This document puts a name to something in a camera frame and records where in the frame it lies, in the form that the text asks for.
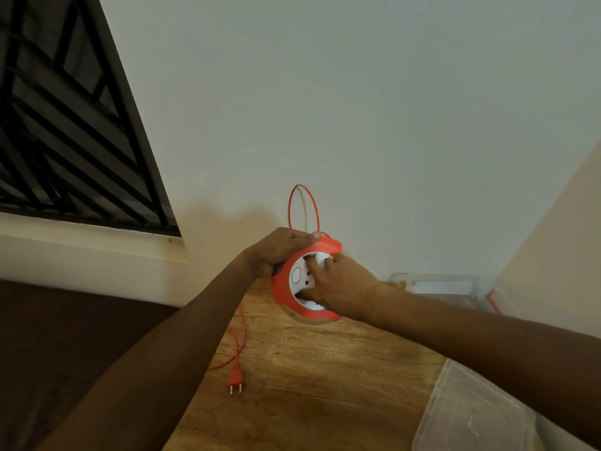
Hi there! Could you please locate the orange extension cord reel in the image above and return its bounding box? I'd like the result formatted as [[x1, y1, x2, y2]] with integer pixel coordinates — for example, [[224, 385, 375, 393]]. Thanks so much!
[[270, 234, 346, 326]]

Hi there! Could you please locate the beige cabinet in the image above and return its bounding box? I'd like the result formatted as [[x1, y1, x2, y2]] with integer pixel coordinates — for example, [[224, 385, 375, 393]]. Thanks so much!
[[490, 140, 601, 451]]

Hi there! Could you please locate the person's left forearm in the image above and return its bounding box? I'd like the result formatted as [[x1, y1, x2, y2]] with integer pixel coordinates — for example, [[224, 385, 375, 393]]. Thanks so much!
[[35, 257, 264, 451]]

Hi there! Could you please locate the person's left hand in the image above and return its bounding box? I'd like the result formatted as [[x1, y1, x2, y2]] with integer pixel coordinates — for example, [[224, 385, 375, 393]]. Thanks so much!
[[239, 226, 322, 277]]

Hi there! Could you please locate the clear plastic storage box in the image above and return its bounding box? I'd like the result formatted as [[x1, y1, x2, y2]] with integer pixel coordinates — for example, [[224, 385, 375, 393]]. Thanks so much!
[[388, 272, 508, 318]]

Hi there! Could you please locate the person's right forearm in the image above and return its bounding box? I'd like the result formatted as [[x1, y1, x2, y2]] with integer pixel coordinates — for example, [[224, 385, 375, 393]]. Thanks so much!
[[361, 281, 601, 449]]

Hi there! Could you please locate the clear plastic box lid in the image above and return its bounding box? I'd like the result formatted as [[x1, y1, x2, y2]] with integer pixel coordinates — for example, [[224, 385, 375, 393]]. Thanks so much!
[[412, 359, 538, 451]]

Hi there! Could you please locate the orange cord with plug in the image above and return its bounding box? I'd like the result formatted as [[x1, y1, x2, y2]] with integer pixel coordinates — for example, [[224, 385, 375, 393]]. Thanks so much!
[[206, 184, 329, 396]]

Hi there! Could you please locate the dark brown mattress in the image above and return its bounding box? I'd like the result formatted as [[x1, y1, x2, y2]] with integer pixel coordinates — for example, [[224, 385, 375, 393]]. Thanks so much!
[[0, 279, 182, 451]]

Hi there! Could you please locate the person's right hand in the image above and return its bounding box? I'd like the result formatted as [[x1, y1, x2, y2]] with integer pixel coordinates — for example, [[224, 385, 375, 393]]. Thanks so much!
[[298, 252, 384, 323]]

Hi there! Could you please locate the black metal window grille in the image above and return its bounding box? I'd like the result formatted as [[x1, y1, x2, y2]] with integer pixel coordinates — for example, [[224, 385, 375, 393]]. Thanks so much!
[[0, 0, 183, 238]]

